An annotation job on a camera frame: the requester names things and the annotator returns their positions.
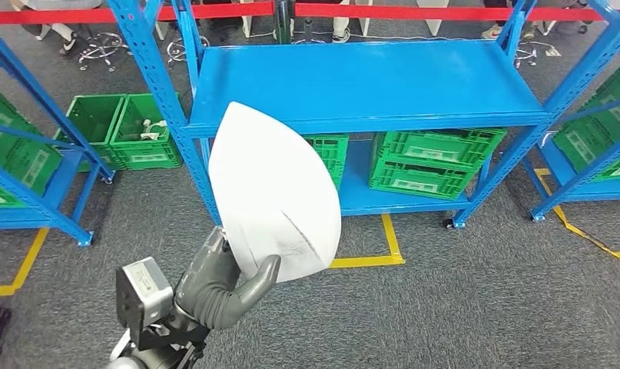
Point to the green open plastic crate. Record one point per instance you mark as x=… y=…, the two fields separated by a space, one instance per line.
x=146 y=155
x=93 y=117

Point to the white curved plastic part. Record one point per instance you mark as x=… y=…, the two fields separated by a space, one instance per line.
x=269 y=193

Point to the black round stool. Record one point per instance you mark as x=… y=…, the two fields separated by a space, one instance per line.
x=187 y=51

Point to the black barrier post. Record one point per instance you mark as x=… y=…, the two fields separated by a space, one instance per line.
x=284 y=20

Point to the yellow floor tape square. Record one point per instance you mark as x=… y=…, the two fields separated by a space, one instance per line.
x=391 y=244
x=27 y=265
x=564 y=221

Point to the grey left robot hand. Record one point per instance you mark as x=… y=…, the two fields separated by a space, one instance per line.
x=208 y=270

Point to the person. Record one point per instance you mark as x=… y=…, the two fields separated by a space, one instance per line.
x=65 y=40
x=492 y=32
x=341 y=34

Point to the chrome base stool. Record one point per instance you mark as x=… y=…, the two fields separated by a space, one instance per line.
x=103 y=51
x=531 y=53

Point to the white power strip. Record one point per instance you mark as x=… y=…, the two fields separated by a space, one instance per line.
x=552 y=52

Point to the white desk panel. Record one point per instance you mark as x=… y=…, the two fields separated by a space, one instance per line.
x=162 y=29
x=432 y=25
x=246 y=25

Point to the red barrier belt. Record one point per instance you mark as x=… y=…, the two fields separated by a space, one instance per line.
x=442 y=11
x=60 y=15

